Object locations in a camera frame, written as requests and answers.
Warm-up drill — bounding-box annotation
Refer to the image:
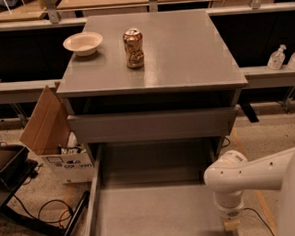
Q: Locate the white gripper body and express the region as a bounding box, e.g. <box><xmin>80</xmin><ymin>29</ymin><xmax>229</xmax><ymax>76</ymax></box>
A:
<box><xmin>215</xmin><ymin>200</ymin><xmax>244</xmax><ymax>220</ymax></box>

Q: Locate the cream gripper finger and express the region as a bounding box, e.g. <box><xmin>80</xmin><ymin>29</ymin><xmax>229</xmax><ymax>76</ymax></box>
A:
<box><xmin>223</xmin><ymin>219</ymin><xmax>241</xmax><ymax>231</ymax></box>

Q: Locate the grey drawer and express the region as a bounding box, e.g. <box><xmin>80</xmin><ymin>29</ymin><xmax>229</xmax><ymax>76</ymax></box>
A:
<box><xmin>67</xmin><ymin>107</ymin><xmax>237</xmax><ymax>143</ymax></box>
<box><xmin>84</xmin><ymin>138</ymin><xmax>238</xmax><ymax>236</ymax></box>

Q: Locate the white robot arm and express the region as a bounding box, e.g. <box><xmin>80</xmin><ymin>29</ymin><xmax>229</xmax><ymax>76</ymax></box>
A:
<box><xmin>203</xmin><ymin>147</ymin><xmax>295</xmax><ymax>236</ymax></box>

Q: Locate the grey drawer cabinet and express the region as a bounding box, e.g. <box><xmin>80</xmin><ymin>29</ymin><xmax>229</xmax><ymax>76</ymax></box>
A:
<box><xmin>58</xmin><ymin>9</ymin><xmax>248</xmax><ymax>159</ymax></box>

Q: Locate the grey top drawer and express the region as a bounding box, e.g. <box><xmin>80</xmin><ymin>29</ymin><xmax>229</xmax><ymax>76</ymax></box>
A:
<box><xmin>67</xmin><ymin>107</ymin><xmax>237</xmax><ymax>143</ymax></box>

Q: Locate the open cardboard box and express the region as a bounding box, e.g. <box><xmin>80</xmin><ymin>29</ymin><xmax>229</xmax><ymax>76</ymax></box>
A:
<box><xmin>20</xmin><ymin>86</ymin><xmax>95</xmax><ymax>184</ymax></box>

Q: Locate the crushed gold soda can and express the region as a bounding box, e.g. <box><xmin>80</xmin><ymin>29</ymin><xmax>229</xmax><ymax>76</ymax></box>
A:
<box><xmin>122</xmin><ymin>28</ymin><xmax>145</xmax><ymax>69</ymax></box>

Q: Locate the white bowl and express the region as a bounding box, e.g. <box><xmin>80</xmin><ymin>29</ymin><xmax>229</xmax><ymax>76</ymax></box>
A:
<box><xmin>61</xmin><ymin>30</ymin><xmax>105</xmax><ymax>58</ymax></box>

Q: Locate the black adapter cable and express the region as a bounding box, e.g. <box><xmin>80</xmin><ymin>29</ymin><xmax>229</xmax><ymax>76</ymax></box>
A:
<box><xmin>242</xmin><ymin>205</ymin><xmax>278</xmax><ymax>236</ymax></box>

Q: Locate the black cable loop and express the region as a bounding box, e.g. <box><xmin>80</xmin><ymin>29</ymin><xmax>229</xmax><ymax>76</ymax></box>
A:
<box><xmin>12</xmin><ymin>191</ymin><xmax>76</xmax><ymax>232</ymax></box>

